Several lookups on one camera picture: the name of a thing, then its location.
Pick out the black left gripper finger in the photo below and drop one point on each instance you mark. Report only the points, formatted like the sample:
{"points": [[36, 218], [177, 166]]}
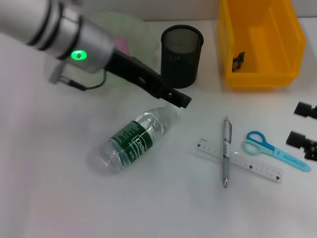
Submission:
{"points": [[179, 99]]}

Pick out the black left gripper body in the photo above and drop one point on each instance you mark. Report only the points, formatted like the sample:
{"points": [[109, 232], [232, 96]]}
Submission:
{"points": [[138, 74]]}

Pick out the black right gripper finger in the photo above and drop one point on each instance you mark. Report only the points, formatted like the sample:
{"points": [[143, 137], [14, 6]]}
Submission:
{"points": [[303, 109], [297, 138]]}

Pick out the blue scissors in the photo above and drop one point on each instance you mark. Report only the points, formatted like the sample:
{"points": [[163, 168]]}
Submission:
{"points": [[267, 147]]}

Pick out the pink toy peach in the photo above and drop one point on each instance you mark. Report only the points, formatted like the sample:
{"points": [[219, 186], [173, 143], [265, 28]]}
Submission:
{"points": [[122, 44]]}

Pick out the transparent plastic ruler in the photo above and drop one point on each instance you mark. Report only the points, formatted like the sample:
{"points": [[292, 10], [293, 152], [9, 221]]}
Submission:
{"points": [[257, 168]]}

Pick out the clear water bottle green label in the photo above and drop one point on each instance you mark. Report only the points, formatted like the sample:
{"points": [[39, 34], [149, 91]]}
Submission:
{"points": [[133, 143]]}

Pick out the dark green binder clip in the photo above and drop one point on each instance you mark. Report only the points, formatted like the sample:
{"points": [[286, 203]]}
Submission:
{"points": [[239, 60]]}

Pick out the silver ballpoint pen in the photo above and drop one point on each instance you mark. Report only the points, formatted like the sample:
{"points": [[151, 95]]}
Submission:
{"points": [[226, 161]]}

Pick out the black mesh pen holder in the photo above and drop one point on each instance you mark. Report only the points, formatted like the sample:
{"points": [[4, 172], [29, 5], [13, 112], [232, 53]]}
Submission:
{"points": [[179, 67]]}

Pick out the green glass fruit plate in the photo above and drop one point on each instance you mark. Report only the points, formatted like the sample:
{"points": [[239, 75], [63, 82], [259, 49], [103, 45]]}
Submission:
{"points": [[141, 37]]}

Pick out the yellow plastic bin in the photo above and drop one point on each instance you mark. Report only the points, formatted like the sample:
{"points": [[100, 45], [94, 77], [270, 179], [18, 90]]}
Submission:
{"points": [[262, 77]]}

